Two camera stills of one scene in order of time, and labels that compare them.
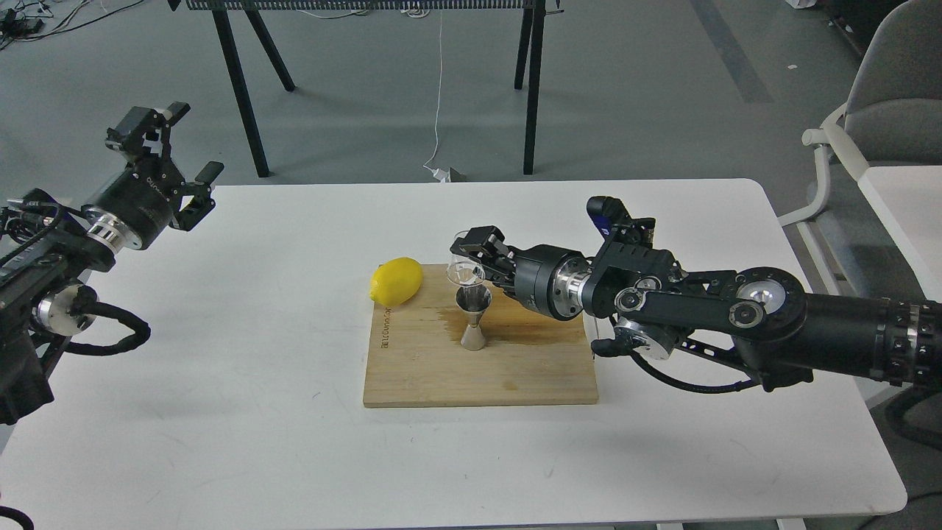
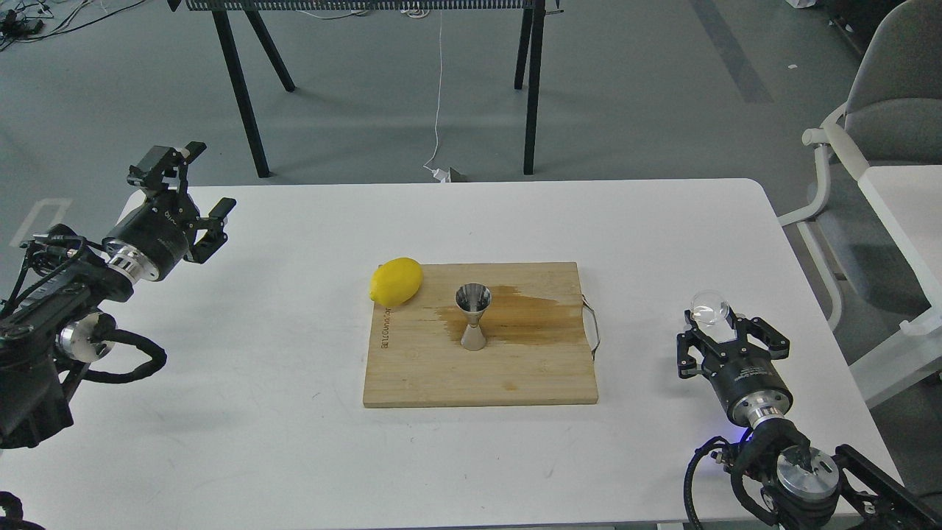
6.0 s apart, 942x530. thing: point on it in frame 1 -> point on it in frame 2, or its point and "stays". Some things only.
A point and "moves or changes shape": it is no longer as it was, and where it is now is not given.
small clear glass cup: (464, 270) moves or changes shape
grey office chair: (893, 114) stays
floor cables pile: (22, 23) stays
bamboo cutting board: (416, 358) stays
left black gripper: (134, 209) -> (155, 238)
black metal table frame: (529, 61) stays
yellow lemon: (395, 281) stays
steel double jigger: (473, 299) stays
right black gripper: (550, 280) -> (748, 380)
